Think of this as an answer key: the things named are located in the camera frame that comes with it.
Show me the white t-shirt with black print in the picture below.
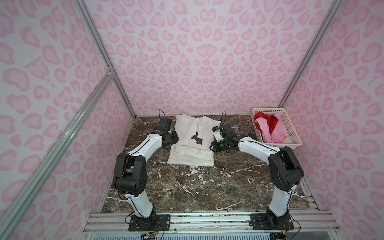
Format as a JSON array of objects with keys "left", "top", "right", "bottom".
[{"left": 167, "top": 115, "right": 220, "bottom": 167}]

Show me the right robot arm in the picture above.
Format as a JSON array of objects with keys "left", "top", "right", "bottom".
[{"left": 210, "top": 124, "right": 305, "bottom": 229}]

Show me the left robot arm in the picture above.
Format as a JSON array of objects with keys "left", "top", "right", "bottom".
[{"left": 113, "top": 117, "right": 179, "bottom": 222}]

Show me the white plastic laundry basket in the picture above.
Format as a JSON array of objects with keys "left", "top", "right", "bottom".
[{"left": 252, "top": 108, "right": 302, "bottom": 150}]

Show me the red t-shirt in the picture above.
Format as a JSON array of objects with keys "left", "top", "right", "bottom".
[{"left": 254, "top": 112, "right": 279, "bottom": 134}]

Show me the pink t-shirt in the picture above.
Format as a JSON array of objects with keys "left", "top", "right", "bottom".
[{"left": 254, "top": 112, "right": 288, "bottom": 144}]

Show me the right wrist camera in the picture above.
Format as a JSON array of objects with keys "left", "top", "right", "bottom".
[{"left": 212, "top": 127, "right": 224, "bottom": 142}]

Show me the left corner aluminium post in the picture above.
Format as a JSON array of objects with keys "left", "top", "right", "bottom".
[{"left": 74, "top": 0, "right": 136, "bottom": 119}]

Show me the corner aluminium post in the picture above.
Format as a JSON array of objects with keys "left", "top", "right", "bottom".
[
  {"left": 74, "top": 0, "right": 136, "bottom": 119},
  {"left": 278, "top": 0, "right": 345, "bottom": 108}
]

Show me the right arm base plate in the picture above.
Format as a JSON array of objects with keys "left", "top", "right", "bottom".
[{"left": 249, "top": 212, "right": 295, "bottom": 232}]

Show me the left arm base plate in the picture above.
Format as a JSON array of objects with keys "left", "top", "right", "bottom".
[{"left": 125, "top": 214, "right": 171, "bottom": 232}]

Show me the aluminium mounting rail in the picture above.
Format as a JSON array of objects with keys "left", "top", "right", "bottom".
[{"left": 81, "top": 209, "right": 344, "bottom": 240}]

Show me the right corner aluminium post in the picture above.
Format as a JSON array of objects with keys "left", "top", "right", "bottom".
[{"left": 278, "top": 0, "right": 345, "bottom": 108}]

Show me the diagonal aluminium frame bar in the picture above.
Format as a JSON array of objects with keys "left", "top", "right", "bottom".
[{"left": 1, "top": 73, "right": 115, "bottom": 240}]

